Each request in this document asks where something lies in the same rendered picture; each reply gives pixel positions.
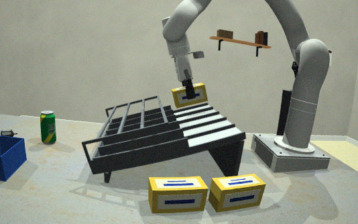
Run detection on yellow butter carton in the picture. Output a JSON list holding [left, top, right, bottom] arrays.
[[172, 83, 208, 108], [148, 176, 208, 213], [208, 174, 266, 213]]

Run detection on green drink can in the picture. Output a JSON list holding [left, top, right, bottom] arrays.
[[40, 111, 56, 145]]

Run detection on blue open bin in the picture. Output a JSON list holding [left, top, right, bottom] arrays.
[[0, 135, 27, 182]]

